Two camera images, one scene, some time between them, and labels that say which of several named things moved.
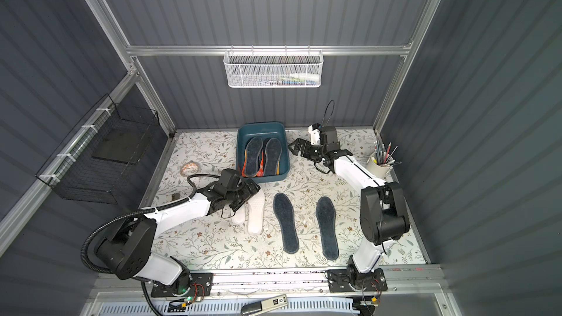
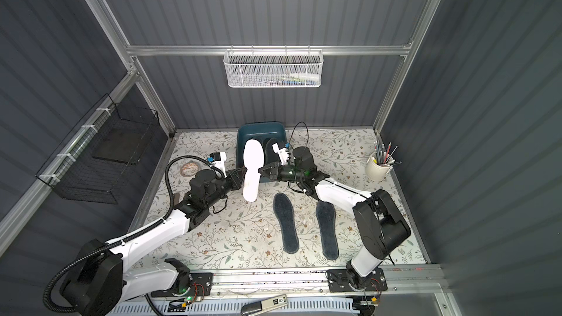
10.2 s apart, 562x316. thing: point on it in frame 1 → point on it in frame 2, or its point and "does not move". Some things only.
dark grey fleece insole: [326, 213] does not move
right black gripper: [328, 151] → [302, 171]
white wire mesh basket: [273, 69] does not move
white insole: [256, 206] → [253, 154]
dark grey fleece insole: [283, 209] does not move
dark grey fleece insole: [273, 148] does not move
